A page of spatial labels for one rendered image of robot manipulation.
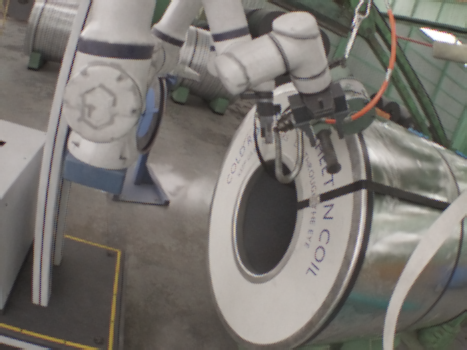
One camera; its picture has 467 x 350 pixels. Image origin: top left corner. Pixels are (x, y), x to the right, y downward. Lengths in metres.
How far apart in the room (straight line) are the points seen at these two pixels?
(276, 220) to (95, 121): 1.40
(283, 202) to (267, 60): 1.29
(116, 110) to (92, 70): 0.09
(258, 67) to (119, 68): 0.25
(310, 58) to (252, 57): 0.12
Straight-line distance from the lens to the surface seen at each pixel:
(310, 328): 1.25
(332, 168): 0.97
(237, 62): 0.68
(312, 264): 1.25
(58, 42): 6.02
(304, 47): 0.70
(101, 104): 0.64
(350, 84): 1.07
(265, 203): 1.85
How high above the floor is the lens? 1.43
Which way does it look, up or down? 19 degrees down
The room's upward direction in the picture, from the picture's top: 22 degrees clockwise
